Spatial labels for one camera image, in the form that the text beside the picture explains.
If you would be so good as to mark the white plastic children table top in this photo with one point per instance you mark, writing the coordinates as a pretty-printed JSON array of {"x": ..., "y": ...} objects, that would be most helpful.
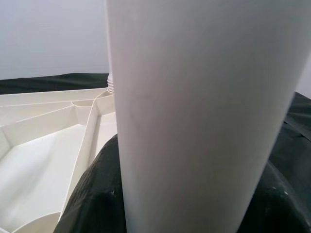
[{"x": 36, "y": 157}]

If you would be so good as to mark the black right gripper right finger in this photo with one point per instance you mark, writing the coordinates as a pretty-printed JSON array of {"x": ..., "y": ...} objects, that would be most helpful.
[{"x": 279, "y": 208}]

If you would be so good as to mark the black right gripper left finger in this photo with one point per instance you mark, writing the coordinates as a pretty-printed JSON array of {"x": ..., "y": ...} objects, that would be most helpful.
[{"x": 97, "y": 199}]

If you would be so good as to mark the black cloth table cover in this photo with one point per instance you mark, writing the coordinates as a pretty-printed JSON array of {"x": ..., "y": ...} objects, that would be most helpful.
[{"x": 48, "y": 82}]

